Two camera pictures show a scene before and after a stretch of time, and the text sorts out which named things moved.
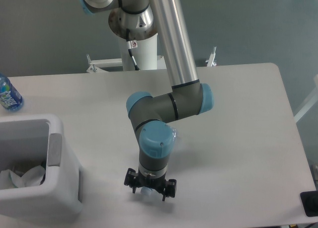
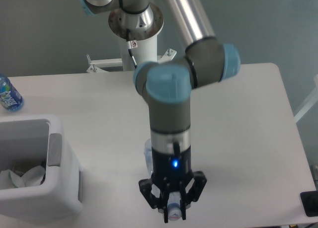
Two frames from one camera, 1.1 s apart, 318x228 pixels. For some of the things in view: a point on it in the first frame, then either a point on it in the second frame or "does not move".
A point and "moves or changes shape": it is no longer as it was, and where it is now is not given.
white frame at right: [312, 101] does not move
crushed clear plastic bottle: [146, 190] moves or changes shape
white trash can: [32, 140] does not move
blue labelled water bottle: [10, 98] does not move
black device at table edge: [309, 199] does not move
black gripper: [133, 179] to [174, 172]
